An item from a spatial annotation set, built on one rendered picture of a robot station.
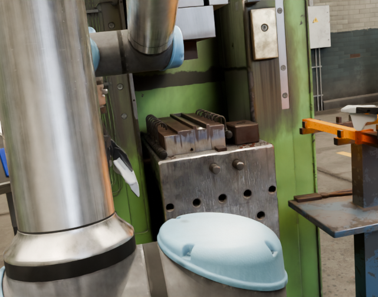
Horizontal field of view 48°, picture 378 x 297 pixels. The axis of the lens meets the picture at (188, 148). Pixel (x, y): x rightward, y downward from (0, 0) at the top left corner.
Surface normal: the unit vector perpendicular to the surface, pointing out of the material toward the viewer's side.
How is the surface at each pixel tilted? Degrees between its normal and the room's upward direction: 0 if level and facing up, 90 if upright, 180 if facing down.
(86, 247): 40
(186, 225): 8
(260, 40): 90
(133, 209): 90
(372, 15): 89
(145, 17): 144
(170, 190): 90
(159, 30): 154
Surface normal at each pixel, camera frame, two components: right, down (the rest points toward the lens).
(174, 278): 0.04, -0.58
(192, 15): 0.22, 0.17
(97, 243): 0.33, -0.70
